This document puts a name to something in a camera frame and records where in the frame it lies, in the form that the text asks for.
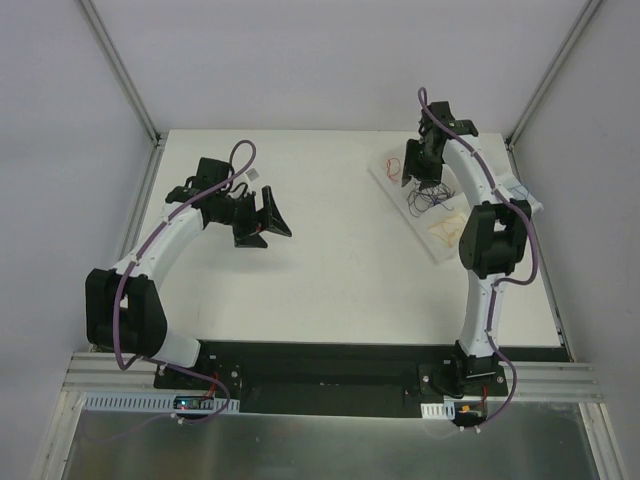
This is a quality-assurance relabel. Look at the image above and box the left white cable duct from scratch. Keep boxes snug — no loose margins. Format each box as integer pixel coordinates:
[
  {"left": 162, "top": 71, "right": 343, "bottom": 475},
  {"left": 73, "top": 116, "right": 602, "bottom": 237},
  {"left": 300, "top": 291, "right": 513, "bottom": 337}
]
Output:
[{"left": 84, "top": 393, "right": 240, "bottom": 415}]

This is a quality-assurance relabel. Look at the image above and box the left aluminium frame post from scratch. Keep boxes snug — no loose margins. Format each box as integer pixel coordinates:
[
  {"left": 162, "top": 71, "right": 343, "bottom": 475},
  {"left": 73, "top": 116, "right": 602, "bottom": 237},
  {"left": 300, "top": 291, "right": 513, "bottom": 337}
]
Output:
[{"left": 75, "top": 0, "right": 163, "bottom": 146}]

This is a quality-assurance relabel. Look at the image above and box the white cable duct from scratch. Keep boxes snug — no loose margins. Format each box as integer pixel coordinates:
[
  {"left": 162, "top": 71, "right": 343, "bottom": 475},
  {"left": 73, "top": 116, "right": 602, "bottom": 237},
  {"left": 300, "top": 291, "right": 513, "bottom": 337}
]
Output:
[
  {"left": 84, "top": 393, "right": 240, "bottom": 415},
  {"left": 420, "top": 402, "right": 455, "bottom": 421}
]

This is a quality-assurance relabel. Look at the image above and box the right white cable duct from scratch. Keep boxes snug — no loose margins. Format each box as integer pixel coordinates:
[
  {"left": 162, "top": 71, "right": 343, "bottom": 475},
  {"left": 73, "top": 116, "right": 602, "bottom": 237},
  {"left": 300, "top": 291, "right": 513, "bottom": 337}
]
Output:
[{"left": 420, "top": 402, "right": 455, "bottom": 421}]

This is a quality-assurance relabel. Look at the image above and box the black wire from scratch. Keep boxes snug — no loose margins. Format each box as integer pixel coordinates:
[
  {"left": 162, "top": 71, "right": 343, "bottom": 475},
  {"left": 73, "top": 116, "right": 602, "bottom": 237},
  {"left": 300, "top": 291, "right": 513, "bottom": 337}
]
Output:
[{"left": 407, "top": 182, "right": 459, "bottom": 214}]

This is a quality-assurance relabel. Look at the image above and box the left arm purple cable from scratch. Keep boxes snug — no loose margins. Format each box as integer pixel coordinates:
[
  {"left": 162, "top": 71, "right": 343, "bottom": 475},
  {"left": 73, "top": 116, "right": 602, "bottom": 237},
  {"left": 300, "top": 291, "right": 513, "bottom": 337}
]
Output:
[{"left": 112, "top": 139, "right": 259, "bottom": 426}]

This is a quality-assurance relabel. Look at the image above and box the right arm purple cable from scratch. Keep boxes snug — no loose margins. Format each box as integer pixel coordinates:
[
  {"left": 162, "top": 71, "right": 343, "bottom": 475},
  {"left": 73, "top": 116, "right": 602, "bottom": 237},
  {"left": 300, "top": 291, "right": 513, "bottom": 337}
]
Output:
[{"left": 417, "top": 87, "right": 540, "bottom": 420}]

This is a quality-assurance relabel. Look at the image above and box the white foam compartment tray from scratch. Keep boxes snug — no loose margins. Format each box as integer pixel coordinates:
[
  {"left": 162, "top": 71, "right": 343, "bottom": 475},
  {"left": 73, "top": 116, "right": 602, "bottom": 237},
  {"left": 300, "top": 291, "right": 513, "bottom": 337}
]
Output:
[{"left": 369, "top": 133, "right": 543, "bottom": 263}]

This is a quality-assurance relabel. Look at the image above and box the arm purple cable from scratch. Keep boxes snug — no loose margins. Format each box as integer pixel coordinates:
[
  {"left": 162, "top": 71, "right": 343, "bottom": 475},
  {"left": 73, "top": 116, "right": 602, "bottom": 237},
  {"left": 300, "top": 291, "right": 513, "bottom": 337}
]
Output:
[
  {"left": 417, "top": 87, "right": 540, "bottom": 420},
  {"left": 112, "top": 139, "right": 259, "bottom": 426}
]

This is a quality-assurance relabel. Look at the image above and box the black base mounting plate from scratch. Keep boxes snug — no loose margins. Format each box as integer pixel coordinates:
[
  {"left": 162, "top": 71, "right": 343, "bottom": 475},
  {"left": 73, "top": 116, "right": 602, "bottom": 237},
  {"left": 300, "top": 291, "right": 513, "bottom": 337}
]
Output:
[{"left": 153, "top": 341, "right": 507, "bottom": 418}]

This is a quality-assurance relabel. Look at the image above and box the purple wire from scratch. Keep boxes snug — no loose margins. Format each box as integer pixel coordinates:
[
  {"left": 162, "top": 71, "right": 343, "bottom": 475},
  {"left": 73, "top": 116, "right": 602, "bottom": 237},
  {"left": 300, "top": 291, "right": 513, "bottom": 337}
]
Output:
[{"left": 405, "top": 182, "right": 461, "bottom": 219}]

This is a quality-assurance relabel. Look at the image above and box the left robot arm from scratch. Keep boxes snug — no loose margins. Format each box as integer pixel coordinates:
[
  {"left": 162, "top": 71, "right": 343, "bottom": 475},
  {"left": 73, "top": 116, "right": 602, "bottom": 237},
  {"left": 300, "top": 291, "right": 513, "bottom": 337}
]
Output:
[{"left": 85, "top": 157, "right": 292, "bottom": 389}]

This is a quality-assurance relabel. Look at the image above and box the orange wire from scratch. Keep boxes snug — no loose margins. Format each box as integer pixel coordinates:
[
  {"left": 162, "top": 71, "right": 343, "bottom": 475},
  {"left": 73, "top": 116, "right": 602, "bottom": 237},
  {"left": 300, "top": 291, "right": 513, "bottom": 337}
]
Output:
[{"left": 429, "top": 215, "right": 466, "bottom": 249}]

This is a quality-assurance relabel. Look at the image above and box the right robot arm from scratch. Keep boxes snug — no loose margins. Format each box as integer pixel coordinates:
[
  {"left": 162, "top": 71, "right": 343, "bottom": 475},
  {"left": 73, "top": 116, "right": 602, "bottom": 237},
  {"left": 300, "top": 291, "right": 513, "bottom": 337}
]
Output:
[{"left": 401, "top": 89, "right": 534, "bottom": 399}]

